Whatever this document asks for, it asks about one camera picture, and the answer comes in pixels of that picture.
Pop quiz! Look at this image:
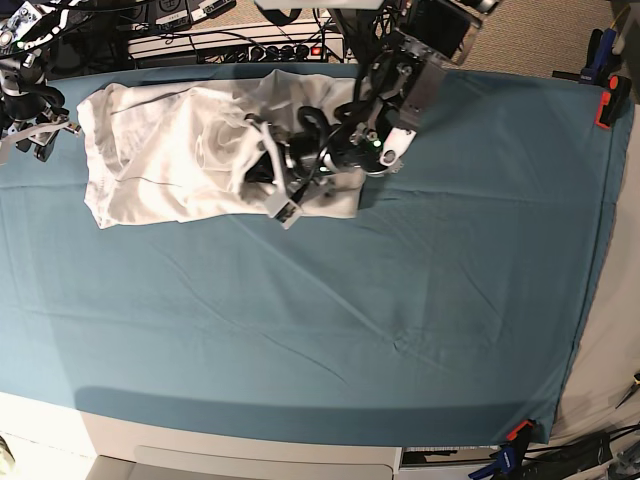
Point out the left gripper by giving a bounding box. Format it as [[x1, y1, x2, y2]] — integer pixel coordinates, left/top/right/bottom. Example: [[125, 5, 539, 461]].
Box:
[[242, 112, 350, 200]]

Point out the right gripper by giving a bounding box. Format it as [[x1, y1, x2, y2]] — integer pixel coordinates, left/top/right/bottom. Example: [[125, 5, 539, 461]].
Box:
[[1, 84, 81, 163]]

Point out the white T-shirt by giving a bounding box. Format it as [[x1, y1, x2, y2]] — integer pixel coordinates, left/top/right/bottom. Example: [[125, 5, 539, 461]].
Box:
[[77, 70, 354, 229]]

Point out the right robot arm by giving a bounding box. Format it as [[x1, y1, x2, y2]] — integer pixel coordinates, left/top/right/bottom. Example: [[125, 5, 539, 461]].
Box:
[[1, 1, 92, 164]]

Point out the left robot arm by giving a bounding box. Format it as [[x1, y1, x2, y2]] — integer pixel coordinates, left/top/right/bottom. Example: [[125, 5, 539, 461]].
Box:
[[243, 1, 498, 202]]

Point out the black power strip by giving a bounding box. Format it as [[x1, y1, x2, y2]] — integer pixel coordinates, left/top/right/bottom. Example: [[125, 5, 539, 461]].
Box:
[[248, 43, 328, 63]]

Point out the teal table cloth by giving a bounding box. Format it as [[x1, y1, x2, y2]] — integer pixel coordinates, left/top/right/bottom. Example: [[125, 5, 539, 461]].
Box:
[[1, 71, 639, 446]]

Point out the white cabinet under table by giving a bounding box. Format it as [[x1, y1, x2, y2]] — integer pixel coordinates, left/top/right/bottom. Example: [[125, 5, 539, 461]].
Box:
[[81, 412, 401, 479]]

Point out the blue black clamp top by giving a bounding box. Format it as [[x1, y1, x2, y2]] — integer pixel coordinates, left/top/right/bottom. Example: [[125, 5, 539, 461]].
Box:
[[551, 28, 617, 87]]

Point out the blue black clamp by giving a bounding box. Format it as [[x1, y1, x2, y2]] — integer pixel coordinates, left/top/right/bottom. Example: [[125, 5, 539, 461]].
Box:
[[551, 28, 617, 87], [468, 445, 524, 480]]

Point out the orange black clamp top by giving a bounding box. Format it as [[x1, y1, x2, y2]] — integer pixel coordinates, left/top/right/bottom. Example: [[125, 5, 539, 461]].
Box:
[[595, 75, 632, 129]]

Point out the orange black clamp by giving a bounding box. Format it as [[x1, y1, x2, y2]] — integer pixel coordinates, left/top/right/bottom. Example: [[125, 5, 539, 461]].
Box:
[[595, 75, 632, 129], [506, 419, 536, 442]]

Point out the orange black clamp bottom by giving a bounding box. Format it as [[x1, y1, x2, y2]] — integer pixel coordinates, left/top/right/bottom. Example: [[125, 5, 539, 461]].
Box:
[[506, 419, 536, 442]]

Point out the blue black clamp bottom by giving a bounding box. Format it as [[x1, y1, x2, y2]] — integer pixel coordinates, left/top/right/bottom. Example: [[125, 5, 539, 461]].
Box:
[[468, 445, 524, 480]]

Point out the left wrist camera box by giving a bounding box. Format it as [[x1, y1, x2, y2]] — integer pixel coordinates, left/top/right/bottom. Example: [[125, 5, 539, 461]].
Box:
[[264, 195, 303, 230]]

